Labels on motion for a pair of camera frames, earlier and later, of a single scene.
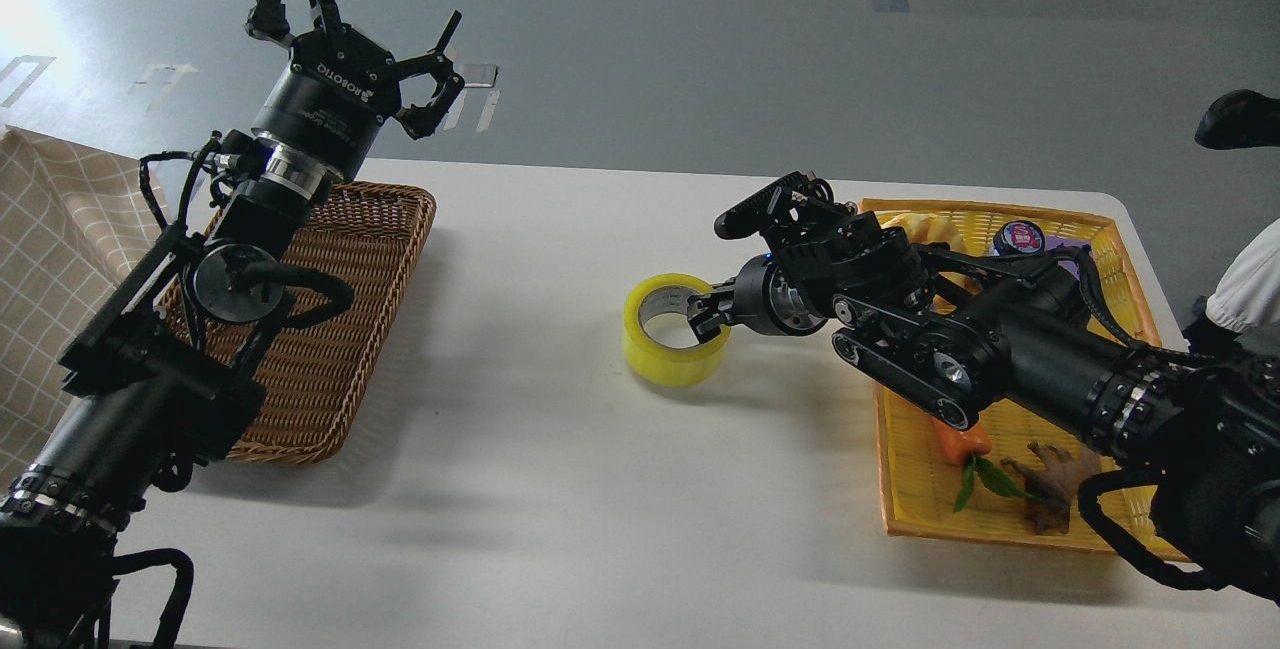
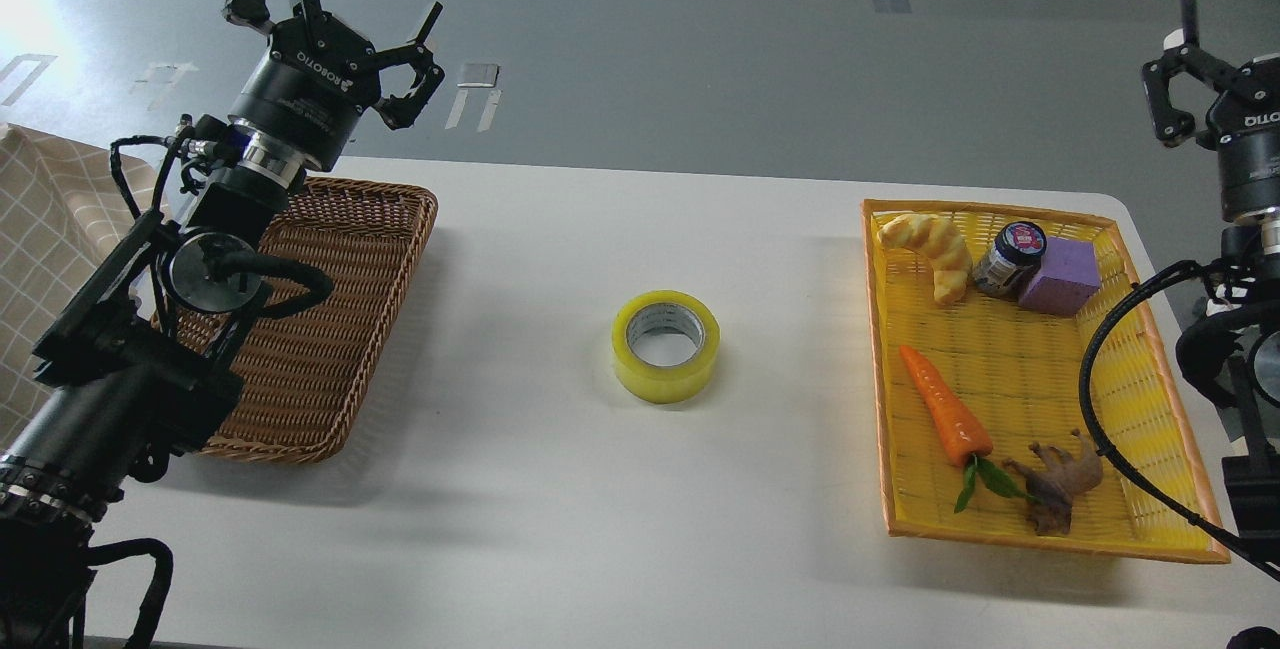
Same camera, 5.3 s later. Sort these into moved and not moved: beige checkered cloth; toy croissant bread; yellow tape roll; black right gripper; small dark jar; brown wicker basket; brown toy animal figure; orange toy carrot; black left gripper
Moved: black left gripper; yellow tape roll; black right gripper
Not moved: toy croissant bread; small dark jar; orange toy carrot; beige checkered cloth; brown wicker basket; brown toy animal figure
